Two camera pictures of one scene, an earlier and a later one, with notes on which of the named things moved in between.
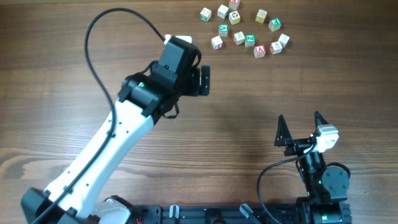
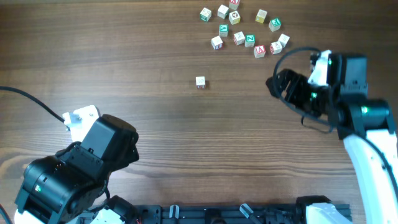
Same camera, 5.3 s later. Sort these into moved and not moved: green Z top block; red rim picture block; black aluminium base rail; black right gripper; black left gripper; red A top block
Moved: black right gripper; black left gripper
Not moved: red rim picture block; green Z top block; black aluminium base rail; red A top block
